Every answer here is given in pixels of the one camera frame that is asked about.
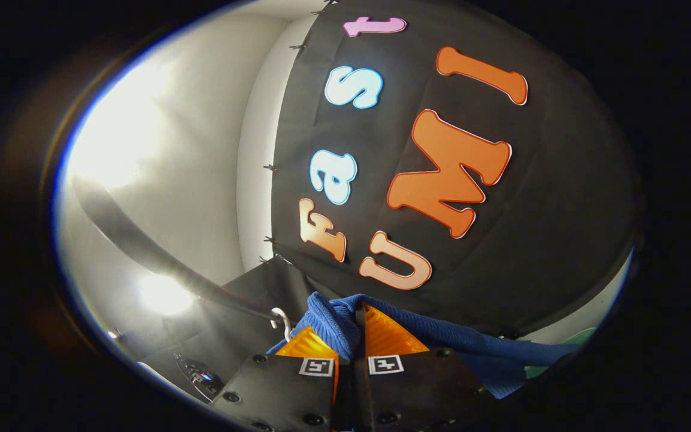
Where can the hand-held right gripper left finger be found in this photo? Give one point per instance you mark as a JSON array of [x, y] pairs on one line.
[[285, 393]]

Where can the black metal clothes rack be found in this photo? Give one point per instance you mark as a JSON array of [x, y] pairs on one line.
[[141, 249]]

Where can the row of black clips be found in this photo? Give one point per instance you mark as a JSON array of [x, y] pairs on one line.
[[270, 168]]

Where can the black backdrop cloth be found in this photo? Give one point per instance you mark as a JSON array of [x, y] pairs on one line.
[[561, 210]]

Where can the green laundry hamper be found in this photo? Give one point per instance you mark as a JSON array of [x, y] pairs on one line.
[[582, 337]]

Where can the white plastic hanger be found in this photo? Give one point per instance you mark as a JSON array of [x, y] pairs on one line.
[[287, 330]]

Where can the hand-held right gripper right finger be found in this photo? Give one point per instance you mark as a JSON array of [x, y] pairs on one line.
[[423, 390]]

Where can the blue knit jacket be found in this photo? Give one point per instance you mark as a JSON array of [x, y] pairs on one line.
[[471, 348]]

